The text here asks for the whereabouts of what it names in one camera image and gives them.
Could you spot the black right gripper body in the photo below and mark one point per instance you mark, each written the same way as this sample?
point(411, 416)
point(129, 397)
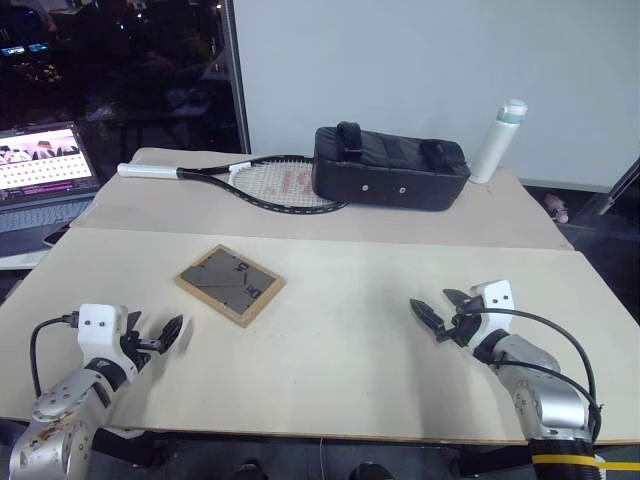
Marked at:
point(465, 325)

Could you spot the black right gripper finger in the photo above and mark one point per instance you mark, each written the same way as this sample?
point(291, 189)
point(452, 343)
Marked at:
point(457, 297)
point(427, 315)

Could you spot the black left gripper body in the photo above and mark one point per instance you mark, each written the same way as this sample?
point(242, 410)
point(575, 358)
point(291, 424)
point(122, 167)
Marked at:
point(142, 346)

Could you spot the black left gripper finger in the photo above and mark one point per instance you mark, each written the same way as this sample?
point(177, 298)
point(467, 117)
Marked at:
point(134, 321)
point(171, 331)

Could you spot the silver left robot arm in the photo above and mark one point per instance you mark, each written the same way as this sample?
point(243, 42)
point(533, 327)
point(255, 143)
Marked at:
point(60, 400)

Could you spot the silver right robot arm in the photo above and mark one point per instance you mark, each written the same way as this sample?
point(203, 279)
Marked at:
point(545, 395)

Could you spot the open laptop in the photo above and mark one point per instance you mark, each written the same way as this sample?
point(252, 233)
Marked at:
point(40, 170)

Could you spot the dark flat device white edge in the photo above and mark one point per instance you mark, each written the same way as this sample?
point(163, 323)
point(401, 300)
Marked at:
point(25, 250)

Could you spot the pink object on floor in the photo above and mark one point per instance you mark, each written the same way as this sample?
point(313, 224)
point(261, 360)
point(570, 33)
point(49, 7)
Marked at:
point(557, 207)

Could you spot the black padded bag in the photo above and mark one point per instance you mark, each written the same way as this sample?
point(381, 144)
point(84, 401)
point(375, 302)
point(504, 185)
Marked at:
point(390, 175)

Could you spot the white water bottle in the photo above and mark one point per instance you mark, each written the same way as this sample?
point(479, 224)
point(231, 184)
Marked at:
point(492, 147)

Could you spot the dark rounded shape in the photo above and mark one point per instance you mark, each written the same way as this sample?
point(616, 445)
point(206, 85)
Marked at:
point(247, 472)
point(370, 472)

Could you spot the black white tennis racket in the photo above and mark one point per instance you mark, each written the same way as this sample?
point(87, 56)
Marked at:
point(280, 182)

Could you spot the grey metal pole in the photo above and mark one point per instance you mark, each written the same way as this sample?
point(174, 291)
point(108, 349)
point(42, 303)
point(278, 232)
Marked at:
point(620, 187)

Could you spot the yellow tape strip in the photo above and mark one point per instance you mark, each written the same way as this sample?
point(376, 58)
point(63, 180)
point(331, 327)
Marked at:
point(620, 466)

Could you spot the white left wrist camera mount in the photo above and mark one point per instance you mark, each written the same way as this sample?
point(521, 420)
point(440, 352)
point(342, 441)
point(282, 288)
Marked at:
point(100, 330)

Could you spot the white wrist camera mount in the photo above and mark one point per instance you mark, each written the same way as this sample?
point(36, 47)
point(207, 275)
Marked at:
point(100, 330)
point(495, 300)

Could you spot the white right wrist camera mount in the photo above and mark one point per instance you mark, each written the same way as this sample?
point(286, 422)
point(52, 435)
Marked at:
point(495, 300)

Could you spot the wooden picture frame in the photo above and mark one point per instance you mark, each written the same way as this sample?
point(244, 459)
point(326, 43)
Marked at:
point(230, 285)

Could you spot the grey window frame post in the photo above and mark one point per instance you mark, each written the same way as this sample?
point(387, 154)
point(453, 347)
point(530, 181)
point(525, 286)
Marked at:
point(237, 75)

